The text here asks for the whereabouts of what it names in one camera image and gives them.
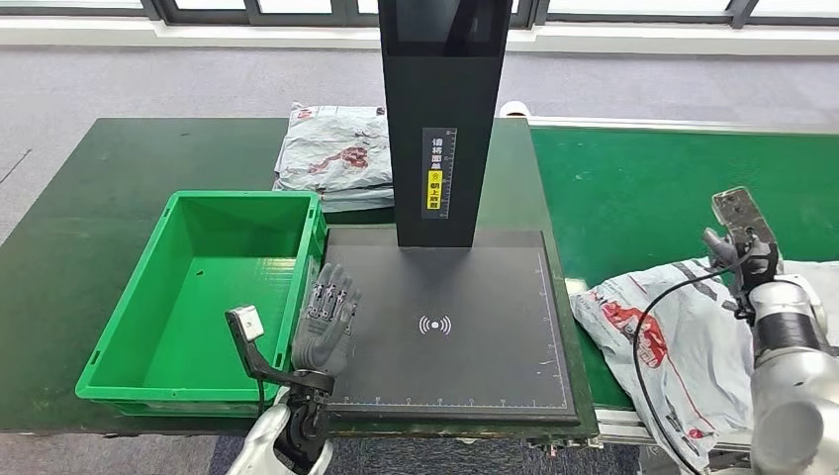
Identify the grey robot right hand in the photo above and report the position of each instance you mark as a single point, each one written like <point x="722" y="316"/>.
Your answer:
<point x="721" y="248"/>

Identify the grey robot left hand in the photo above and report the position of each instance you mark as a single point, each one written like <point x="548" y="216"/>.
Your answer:
<point x="324" y="334"/>

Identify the grey poly parcel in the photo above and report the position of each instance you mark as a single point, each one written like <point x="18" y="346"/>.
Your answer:
<point x="655" y="380"/>

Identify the green conveyor belt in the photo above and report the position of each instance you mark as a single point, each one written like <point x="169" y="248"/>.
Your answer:
<point x="655" y="197"/>

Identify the black inbound scanner machine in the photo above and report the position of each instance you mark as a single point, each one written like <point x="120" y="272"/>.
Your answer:
<point x="459" y="288"/>

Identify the grey parcel with red print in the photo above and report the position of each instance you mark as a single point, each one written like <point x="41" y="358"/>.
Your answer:
<point x="331" y="147"/>

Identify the white conveyor roller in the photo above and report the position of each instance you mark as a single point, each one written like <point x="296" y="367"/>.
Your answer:
<point x="514" y="109"/>

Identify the black machine display screen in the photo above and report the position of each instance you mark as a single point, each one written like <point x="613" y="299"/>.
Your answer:
<point x="442" y="26"/>

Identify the green plastic crate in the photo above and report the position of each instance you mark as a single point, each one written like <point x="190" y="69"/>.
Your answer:
<point x="196" y="308"/>

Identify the dark green table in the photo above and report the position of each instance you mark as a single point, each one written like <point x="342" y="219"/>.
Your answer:
<point x="98" y="170"/>

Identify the white window sill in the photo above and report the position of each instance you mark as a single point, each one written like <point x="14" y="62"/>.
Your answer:
<point x="196" y="36"/>

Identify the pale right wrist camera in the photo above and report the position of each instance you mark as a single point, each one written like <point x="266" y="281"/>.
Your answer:
<point x="741" y="216"/>

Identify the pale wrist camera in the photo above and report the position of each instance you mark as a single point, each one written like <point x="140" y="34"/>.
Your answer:
<point x="249" y="323"/>
<point x="741" y="216"/>

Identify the black right camera bracket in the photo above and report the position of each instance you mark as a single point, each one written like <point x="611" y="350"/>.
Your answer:
<point x="760" y="269"/>

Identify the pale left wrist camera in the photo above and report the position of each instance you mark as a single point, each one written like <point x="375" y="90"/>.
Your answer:
<point x="249" y="323"/>

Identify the aluminium conveyor frame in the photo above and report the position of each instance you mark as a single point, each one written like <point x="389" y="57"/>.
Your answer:
<point x="616" y="426"/>

